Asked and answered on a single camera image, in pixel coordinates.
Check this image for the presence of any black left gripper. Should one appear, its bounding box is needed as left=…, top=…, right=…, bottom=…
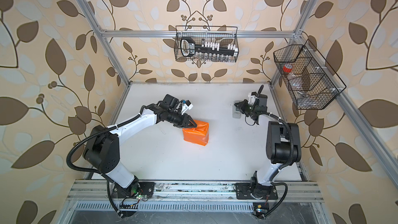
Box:
left=167, top=110, right=199, bottom=128

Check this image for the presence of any orange wrapping paper sheet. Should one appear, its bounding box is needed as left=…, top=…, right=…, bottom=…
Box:
left=182, top=120, right=209, bottom=146

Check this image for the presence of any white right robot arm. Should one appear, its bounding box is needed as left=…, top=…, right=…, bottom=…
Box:
left=234, top=92, right=302, bottom=199

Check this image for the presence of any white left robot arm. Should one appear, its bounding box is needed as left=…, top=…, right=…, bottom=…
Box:
left=83, top=94, right=197, bottom=189

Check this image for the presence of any grey tape dispenser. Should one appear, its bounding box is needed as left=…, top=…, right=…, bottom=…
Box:
left=232, top=105, right=242, bottom=119

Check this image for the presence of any red capped clear bottle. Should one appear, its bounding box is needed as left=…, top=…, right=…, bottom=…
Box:
left=283, top=63, right=307, bottom=97

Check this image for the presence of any black white tool in basket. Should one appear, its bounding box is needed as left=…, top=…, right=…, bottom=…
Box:
left=179, top=37, right=239, bottom=59

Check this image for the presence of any black wire basket back wall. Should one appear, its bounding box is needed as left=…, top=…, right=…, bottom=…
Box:
left=174, top=25, right=239, bottom=63

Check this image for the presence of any black wire basket wall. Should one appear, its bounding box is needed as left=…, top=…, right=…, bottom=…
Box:
left=174, top=25, right=239, bottom=63
left=273, top=39, right=347, bottom=110

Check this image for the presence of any black wire basket right wall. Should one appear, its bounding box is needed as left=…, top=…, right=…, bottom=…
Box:
left=273, top=39, right=347, bottom=110

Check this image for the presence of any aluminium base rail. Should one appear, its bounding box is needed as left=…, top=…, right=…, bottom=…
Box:
left=67, top=179, right=324, bottom=203

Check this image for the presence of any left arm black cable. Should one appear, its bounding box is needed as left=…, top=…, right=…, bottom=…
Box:
left=66, top=105, right=147, bottom=218

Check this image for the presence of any aluminium frame post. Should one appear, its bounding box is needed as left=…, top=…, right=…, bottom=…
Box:
left=75, top=0, right=130, bottom=87

